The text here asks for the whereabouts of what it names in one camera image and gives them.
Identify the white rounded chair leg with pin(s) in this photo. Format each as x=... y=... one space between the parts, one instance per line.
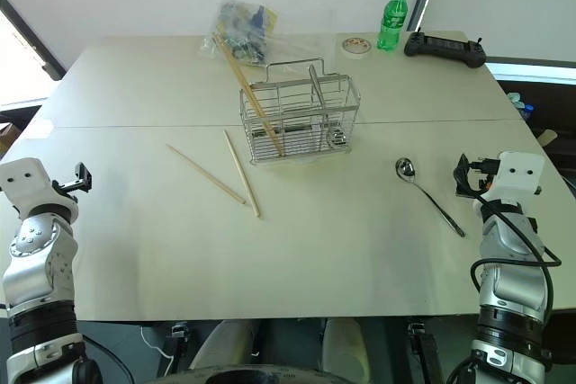
x=344 y=348
x=222 y=343

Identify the silver metal spoon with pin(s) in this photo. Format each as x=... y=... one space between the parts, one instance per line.
x=407 y=169

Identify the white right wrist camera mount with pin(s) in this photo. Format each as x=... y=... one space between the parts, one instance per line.
x=517 y=173

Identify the black table leg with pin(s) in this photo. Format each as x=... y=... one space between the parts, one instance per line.
x=425 y=352
x=177 y=348

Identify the wooden chopstick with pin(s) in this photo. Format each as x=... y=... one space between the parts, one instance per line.
x=241 y=172
x=204 y=172
x=243 y=87
x=252 y=87

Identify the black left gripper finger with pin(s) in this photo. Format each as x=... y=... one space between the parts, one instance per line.
x=81 y=169
x=86 y=184

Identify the green plastic soda bottle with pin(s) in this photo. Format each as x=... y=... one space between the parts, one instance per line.
x=391 y=20

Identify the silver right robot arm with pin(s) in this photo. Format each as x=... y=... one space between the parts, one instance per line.
x=510 y=276

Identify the blue capped plastic bottle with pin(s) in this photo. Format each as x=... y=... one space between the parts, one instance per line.
x=525 y=112

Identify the white tape roll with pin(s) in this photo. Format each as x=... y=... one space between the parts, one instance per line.
x=355 y=47

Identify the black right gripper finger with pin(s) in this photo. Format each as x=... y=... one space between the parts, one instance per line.
x=461 y=186
x=462 y=163

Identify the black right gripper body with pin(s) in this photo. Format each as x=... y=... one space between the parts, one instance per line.
x=482 y=172

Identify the black remote controller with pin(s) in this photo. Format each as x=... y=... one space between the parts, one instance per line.
x=443 y=49

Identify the clear plastic bag with items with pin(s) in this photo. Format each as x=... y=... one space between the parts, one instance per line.
x=243 y=31

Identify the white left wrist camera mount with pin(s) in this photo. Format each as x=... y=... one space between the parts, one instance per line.
x=24 y=181

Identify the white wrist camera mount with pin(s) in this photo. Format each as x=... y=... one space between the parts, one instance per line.
x=24 y=181
x=517 y=173

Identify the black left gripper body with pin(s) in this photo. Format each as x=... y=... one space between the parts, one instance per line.
x=67 y=186

